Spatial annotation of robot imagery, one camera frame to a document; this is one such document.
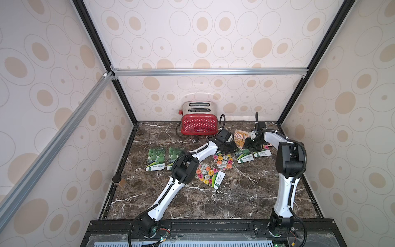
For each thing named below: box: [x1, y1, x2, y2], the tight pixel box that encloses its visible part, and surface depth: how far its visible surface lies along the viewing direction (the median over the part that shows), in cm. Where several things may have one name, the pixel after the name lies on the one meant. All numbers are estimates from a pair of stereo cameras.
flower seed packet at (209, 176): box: [195, 163, 226, 190], surface depth 94 cm
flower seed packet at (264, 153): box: [253, 149, 273, 158], surface depth 103 cm
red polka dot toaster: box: [178, 100, 219, 136], surface depth 107 cm
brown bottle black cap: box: [112, 174, 128, 190], surface depth 83 cm
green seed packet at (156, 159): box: [145, 147, 166, 172], surface depth 102 cm
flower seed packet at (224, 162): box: [212, 153, 235, 171], surface depth 99 cm
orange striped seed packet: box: [234, 129, 250, 150], surface depth 111 cm
